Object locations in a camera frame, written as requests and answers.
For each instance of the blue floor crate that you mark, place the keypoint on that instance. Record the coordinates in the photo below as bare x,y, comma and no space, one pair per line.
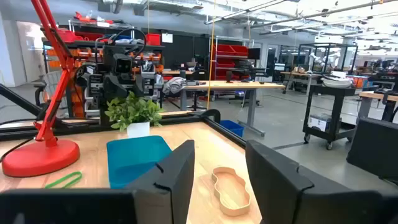
231,127

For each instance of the wooden desk black legs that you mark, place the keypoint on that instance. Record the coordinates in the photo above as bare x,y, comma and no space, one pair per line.
377,96

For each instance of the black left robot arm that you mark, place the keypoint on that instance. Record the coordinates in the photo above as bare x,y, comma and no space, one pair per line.
93,87

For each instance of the red lamp stand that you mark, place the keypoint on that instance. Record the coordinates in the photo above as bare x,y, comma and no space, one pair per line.
40,157

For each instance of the black utility cart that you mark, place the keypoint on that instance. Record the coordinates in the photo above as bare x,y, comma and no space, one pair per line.
332,90

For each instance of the grey cloth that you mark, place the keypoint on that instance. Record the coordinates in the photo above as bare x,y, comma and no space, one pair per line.
174,85

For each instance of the black rig strut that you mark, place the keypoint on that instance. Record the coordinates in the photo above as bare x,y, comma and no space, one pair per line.
18,99

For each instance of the artificial plant white pot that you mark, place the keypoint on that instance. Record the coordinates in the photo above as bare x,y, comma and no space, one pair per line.
138,129

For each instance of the white cardboard box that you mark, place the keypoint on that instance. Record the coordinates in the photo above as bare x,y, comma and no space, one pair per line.
318,123

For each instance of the blue plastic bin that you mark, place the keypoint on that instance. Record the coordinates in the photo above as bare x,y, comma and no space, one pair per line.
133,158

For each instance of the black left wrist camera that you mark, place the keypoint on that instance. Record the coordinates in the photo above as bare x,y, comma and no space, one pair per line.
122,63

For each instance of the green rubber band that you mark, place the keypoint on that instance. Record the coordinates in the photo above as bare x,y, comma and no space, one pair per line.
80,175

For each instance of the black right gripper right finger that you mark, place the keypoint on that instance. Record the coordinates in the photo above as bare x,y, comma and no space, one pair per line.
273,186

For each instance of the wooden desk grey legs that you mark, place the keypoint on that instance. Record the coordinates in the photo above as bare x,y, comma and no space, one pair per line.
233,84

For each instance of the white plates stack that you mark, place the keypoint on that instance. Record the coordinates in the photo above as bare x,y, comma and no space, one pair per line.
337,82

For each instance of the red bin shelving rack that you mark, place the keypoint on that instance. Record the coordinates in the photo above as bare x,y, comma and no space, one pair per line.
230,49

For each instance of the black office chair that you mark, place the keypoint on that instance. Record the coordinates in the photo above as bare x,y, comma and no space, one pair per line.
373,149

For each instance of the black cage frame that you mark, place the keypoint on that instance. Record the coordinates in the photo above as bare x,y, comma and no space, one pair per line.
326,45

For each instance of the black table edge frame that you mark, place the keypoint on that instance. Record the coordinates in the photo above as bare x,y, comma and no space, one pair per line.
180,119

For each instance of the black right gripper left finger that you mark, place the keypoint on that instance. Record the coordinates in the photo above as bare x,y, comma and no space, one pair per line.
168,186

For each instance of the black clamp bracket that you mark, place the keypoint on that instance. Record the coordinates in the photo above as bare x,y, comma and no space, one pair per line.
214,112

